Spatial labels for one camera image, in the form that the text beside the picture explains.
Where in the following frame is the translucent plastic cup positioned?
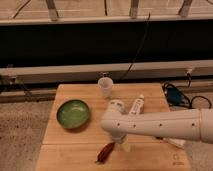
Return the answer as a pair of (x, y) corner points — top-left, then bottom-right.
(98, 77), (113, 98)

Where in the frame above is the white tube bottle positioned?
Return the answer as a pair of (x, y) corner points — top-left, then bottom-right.
(129, 95), (144, 115)

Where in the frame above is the grey metal rail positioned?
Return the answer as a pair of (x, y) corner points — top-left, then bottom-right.
(0, 60), (213, 84)

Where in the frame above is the black hanging cable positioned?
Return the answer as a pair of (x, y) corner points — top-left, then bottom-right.
(119, 12), (152, 82)

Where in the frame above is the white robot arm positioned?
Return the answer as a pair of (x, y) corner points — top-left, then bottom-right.
(101, 99), (213, 152)

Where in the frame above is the green ceramic bowl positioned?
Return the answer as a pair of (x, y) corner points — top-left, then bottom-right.
(56, 99), (90, 129)

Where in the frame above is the dried red pepper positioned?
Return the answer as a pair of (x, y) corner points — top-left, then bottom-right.
(96, 142), (115, 164)

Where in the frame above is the black floor cable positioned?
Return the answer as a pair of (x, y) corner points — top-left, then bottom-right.
(161, 81), (213, 110)

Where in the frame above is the blue power box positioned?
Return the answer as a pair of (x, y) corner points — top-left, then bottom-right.
(167, 88), (182, 104)

